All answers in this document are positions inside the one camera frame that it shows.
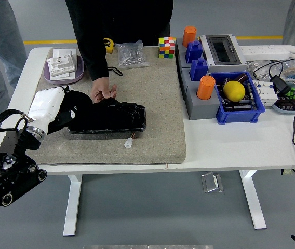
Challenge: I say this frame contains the person's right hand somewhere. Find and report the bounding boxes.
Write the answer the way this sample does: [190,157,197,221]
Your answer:
[90,77,117,104]

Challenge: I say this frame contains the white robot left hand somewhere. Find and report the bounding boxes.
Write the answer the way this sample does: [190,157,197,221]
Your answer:
[27,86,77,132]

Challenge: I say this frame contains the black rag with red tag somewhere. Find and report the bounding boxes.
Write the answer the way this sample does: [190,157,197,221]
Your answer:
[47,89,125,135]

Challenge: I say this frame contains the glossy black panel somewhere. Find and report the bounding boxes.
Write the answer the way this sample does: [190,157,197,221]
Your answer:
[68,101,147,135]

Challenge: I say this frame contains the purple tray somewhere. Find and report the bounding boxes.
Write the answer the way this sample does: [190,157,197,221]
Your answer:
[43,54,85,85]

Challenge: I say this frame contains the yellow tape measure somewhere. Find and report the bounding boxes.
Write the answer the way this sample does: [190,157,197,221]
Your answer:
[103,38,115,54]

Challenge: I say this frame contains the white ribbed socket module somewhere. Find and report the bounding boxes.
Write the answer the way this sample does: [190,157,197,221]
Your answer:
[46,54,77,77]

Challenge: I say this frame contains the clear bag of screws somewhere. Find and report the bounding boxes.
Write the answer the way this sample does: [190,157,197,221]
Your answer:
[115,39,150,70]

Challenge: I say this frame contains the grey-brown mat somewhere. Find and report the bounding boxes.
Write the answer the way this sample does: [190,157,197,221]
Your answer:
[27,46,187,166]

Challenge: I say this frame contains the white table leg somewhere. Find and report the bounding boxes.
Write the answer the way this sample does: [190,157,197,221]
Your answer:
[63,174,83,237]
[239,170,267,230]

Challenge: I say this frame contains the person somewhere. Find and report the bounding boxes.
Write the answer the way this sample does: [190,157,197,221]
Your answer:
[64,0,175,104]

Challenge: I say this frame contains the colourful puzzle cube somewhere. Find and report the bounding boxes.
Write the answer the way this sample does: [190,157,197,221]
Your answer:
[158,36,176,59]

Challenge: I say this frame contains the grey peg base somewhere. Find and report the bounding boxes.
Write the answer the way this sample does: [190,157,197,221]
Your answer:
[180,67,221,121]
[175,37,205,76]

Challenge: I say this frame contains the blue block with knob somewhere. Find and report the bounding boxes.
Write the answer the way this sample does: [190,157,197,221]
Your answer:
[185,40,204,64]
[190,57,209,82]

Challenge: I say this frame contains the orange cylinder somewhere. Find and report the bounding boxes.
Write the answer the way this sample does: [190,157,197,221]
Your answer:
[196,75,216,101]
[182,25,197,48]

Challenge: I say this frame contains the metal floor plate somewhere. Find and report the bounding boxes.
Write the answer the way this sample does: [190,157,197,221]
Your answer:
[200,171,224,193]

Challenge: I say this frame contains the light blue dish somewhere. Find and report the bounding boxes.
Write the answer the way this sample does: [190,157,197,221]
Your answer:
[271,82,295,115]

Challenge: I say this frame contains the yellow lemon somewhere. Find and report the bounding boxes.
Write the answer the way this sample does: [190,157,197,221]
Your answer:
[223,80,246,102]

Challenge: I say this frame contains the dark relay blocks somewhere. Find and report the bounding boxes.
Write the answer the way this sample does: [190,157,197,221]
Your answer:
[277,96,295,111]

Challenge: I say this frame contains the blue plastic bin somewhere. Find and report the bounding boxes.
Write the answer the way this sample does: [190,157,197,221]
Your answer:
[209,71,266,125]

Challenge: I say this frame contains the brown capacitor cylinder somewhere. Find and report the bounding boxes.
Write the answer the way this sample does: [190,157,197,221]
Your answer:
[234,73,249,84]

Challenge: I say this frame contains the dark circuit board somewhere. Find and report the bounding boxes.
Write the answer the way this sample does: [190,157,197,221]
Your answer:
[220,97,258,113]

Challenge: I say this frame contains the white circuit breaker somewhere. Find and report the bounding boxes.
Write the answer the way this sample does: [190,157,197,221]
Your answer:
[253,79,279,107]

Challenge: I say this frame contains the black power adapter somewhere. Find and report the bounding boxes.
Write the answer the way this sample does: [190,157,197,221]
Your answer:
[270,75,292,96]

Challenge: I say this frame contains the clear bag of rings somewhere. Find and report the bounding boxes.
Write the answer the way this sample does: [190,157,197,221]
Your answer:
[246,60,270,81]

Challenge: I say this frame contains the white power strip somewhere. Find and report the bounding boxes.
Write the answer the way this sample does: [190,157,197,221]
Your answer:
[239,45,291,61]

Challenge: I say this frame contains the clear bag of blue parts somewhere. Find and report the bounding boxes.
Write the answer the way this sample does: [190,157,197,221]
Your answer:
[269,59,295,82]

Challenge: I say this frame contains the black strap loop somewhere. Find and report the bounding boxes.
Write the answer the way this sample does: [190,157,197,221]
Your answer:
[107,66,124,77]

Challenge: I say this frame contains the white switch plate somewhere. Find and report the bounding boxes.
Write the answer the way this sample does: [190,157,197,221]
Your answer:
[52,48,78,64]
[49,70,77,81]

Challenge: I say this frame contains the white wire connector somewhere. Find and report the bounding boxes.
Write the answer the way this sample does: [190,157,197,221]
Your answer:
[123,132,136,149]

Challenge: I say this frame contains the black cable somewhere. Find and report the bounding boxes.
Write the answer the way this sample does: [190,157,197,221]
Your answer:
[252,58,295,176]

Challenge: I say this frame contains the grey electrical enclosure box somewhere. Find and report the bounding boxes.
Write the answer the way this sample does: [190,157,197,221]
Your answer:
[199,34,248,74]

